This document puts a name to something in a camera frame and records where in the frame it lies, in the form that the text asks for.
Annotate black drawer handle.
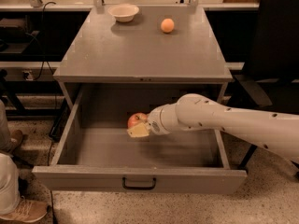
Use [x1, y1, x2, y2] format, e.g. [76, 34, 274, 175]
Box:
[121, 177, 156, 190]

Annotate grey cabinet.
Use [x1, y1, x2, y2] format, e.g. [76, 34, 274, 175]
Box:
[54, 5, 232, 105]

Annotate black cable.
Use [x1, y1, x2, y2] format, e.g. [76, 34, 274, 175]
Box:
[33, 1, 58, 81]

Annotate tan sneaker far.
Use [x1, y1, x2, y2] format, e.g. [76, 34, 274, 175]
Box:
[9, 130, 23, 152]

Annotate white bowl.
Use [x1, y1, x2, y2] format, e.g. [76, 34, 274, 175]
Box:
[108, 4, 139, 22]

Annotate black office chair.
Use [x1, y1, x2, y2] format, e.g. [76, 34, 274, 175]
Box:
[227, 0, 299, 179]

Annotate wall power outlet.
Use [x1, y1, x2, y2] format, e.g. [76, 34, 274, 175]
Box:
[22, 70, 34, 81]

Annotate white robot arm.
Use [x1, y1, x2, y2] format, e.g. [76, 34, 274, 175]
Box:
[127, 94, 299, 163]

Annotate open grey top drawer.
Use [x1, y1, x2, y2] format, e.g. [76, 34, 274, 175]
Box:
[33, 84, 247, 194]

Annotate tan sneaker near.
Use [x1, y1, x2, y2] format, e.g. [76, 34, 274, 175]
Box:
[0, 199, 48, 223]

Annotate person leg light trousers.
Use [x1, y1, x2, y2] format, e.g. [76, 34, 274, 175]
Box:
[0, 154, 20, 215]

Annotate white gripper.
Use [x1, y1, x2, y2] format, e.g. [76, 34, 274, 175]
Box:
[127, 105, 175, 138]

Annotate red apple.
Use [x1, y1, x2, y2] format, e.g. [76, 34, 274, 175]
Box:
[127, 113, 148, 128]

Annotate orange fruit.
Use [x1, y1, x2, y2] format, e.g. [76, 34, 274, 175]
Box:
[161, 19, 175, 34]

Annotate tan sneaker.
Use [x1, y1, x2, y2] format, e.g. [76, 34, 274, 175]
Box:
[0, 199, 48, 223]
[9, 130, 23, 152]

